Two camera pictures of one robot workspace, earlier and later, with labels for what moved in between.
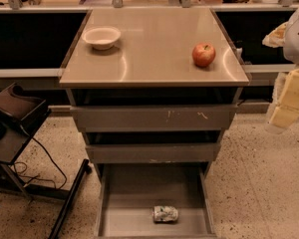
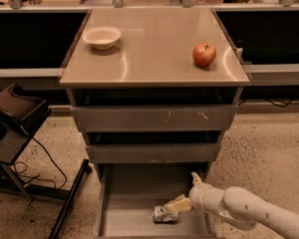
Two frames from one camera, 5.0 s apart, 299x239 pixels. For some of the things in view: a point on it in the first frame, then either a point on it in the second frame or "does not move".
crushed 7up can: x=164 y=214 does not move
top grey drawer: x=112 y=119 does not move
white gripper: x=297 y=40 -> x=199 y=195
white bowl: x=102 y=38 does not move
